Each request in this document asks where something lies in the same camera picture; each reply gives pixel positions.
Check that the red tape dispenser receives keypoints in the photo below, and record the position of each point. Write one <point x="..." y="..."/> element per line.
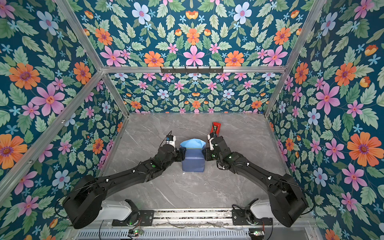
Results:
<point x="215" y="129"/>

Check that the black hook rail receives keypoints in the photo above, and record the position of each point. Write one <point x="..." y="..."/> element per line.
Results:
<point x="190" y="70"/>

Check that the aluminium corner frame post right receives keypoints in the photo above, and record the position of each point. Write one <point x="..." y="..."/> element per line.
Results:
<point x="312" y="17"/>

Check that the aluminium left side bar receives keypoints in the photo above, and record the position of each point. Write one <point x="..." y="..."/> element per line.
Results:
<point x="13" y="177"/>

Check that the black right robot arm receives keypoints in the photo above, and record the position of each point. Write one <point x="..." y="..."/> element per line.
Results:
<point x="286" y="198"/>

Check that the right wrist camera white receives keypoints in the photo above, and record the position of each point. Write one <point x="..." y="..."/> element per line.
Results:
<point x="211" y="137"/>

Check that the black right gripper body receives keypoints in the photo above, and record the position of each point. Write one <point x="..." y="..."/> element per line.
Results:
<point x="210" y="155"/>

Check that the aluminium corner frame post left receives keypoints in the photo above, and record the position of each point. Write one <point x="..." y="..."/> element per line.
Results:
<point x="78" y="30"/>

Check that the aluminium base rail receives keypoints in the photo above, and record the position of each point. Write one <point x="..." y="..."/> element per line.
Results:
<point x="189" y="218"/>

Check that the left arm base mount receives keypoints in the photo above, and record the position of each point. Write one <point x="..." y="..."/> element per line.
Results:
<point x="136" y="218"/>

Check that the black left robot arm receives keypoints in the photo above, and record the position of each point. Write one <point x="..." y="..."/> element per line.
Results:
<point x="84" y="203"/>

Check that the white vented cable duct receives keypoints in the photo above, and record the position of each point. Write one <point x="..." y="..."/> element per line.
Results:
<point x="164" y="234"/>

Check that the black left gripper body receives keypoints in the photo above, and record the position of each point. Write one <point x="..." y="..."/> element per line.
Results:
<point x="180" y="155"/>

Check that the aluminium horizontal back bar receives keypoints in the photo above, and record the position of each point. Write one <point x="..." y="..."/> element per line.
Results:
<point x="144" y="70"/>

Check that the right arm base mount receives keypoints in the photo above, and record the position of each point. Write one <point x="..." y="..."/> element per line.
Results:
<point x="256" y="213"/>

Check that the aluminium corner frame post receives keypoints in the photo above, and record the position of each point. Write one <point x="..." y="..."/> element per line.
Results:
<point x="312" y="17"/>
<point x="78" y="30"/>

